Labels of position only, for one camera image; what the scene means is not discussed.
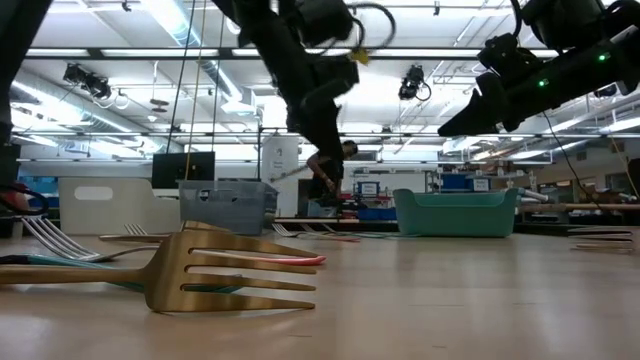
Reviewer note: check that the black monitor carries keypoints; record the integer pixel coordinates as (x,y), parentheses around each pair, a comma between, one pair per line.
(182,170)

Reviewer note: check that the person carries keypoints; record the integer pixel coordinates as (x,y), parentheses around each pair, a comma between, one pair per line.
(322,180)

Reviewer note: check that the blue storage crate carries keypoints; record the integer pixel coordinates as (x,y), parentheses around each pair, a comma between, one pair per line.
(377,214)

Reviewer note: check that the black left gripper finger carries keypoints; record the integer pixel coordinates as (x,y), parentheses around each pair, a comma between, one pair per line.
(325,130)

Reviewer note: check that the blue shelf crate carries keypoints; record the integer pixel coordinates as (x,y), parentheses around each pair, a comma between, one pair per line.
(455,181)

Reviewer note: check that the black metal table frame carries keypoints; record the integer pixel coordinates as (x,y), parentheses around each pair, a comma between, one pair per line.
(380,225)

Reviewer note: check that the teal plastic bin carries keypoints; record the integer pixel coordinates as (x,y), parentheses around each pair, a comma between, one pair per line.
(455,215)

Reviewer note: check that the black ceiling-mounted device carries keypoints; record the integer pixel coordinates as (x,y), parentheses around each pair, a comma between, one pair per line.
(87,80)
(412,82)

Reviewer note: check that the white pillar panel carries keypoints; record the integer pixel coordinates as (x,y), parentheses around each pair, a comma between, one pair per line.
(280,165)

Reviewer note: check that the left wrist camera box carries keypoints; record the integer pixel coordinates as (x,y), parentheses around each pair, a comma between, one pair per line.
(325,22)

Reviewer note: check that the long pale pole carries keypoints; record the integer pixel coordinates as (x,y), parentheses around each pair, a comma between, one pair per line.
(287,174)

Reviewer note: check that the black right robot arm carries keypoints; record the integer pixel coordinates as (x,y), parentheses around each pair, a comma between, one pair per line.
(580,70)

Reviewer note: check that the grey translucent bin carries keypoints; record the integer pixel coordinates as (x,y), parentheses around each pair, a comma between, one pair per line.
(225,210)

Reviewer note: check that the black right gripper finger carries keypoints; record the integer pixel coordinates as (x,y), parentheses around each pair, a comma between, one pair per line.
(480,112)

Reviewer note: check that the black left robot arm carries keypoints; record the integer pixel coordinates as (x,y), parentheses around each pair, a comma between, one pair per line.
(260,30)

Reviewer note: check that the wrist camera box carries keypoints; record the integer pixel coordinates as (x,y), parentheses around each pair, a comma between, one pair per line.
(325,22)
(560,22)

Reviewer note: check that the white label sign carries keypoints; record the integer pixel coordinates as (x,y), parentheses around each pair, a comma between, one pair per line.
(368,188)

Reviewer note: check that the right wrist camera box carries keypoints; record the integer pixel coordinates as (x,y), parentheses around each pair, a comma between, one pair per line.
(560,22)

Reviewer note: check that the white plastic bin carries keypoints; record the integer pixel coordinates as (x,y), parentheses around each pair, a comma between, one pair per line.
(115,210)

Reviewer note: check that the wooden workbench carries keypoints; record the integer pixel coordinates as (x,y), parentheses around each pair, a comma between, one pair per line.
(575,206)

